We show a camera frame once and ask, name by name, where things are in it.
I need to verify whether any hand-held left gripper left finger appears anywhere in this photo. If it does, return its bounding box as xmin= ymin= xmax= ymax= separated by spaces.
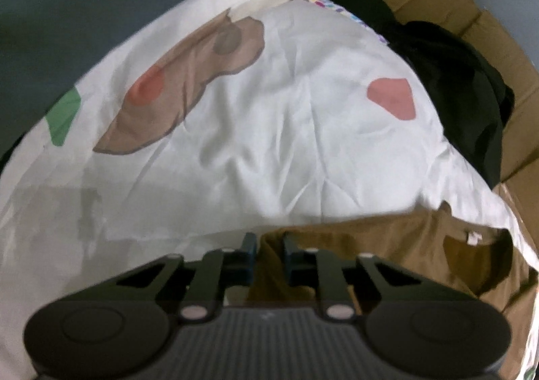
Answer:
xmin=116 ymin=232 xmax=257 ymax=322

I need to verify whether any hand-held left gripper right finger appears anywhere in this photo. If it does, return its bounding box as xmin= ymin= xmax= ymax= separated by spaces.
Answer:
xmin=282 ymin=233 xmax=426 ymax=322

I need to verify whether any brown t-shirt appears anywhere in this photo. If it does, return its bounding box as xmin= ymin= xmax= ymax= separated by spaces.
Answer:
xmin=246 ymin=206 xmax=539 ymax=380

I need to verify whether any white printed blanket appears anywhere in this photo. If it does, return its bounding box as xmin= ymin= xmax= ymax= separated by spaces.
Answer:
xmin=0 ymin=0 xmax=539 ymax=380

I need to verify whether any crumpled black garment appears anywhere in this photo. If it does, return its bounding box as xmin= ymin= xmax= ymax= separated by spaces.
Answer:
xmin=391 ymin=20 xmax=516 ymax=191

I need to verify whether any long cardboard sheet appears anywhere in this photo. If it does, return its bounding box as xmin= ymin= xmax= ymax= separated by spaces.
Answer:
xmin=385 ymin=0 xmax=539 ymax=271

